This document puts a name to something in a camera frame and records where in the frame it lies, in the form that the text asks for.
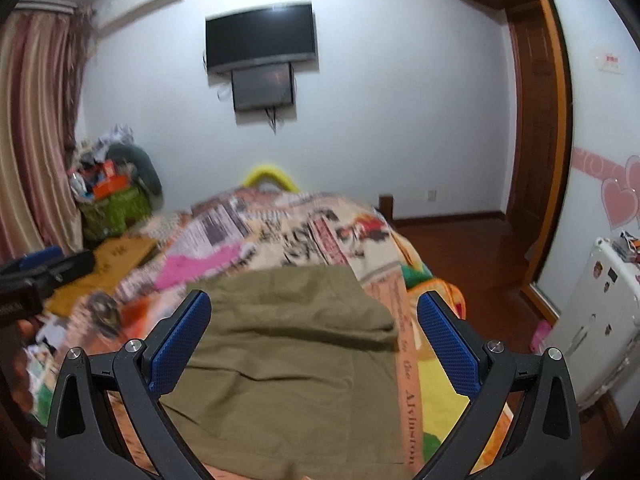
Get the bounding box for orange box in basket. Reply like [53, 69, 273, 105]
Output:
[92, 159, 129, 200]

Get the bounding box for newspaper print bedspread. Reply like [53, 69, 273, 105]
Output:
[27, 188, 426, 473]

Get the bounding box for olive green pants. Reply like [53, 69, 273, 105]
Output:
[162, 266, 410, 479]

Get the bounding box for grey plush pillow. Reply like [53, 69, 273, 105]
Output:
[106, 143, 163, 197]

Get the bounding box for black wall television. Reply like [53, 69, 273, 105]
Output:
[205, 2, 317, 74]

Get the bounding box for brown wooden door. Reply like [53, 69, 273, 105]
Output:
[506, 0, 573, 285]

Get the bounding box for mustard yellow cloth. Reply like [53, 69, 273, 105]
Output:
[44, 236, 157, 316]

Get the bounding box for striped pink curtain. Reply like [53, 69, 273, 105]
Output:
[1, 8, 93, 260]

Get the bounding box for white appliance with stickers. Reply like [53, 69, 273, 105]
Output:
[544, 237, 639, 411]

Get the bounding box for yellow orange fleece blanket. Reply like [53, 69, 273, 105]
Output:
[389, 228, 516, 476]

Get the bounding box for yellow headboard cushion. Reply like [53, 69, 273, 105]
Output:
[242, 164, 300, 193]

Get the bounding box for pink heart wall sticker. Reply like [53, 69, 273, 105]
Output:
[572, 148, 639, 230]

